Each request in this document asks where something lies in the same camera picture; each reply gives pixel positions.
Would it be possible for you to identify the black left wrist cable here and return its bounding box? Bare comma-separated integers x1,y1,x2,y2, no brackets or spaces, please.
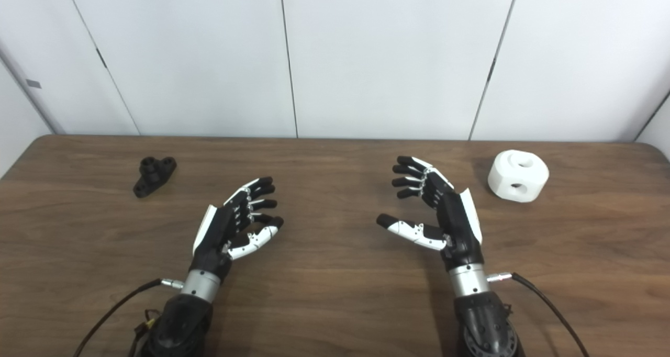
73,277,184,357

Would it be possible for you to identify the round white plastic piece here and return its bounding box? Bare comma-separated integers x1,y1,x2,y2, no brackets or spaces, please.
487,150,550,203

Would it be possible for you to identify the black and white right hand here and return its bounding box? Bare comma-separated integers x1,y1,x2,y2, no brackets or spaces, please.
376,155,485,272

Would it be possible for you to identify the thin cable with yellow plug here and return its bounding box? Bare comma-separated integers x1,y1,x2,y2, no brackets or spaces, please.
128,309,159,357

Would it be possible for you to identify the black plastic holder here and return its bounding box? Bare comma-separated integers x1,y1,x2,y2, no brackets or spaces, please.
132,157,177,198

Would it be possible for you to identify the black and white left hand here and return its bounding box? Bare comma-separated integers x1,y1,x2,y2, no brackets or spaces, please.
189,176,285,282

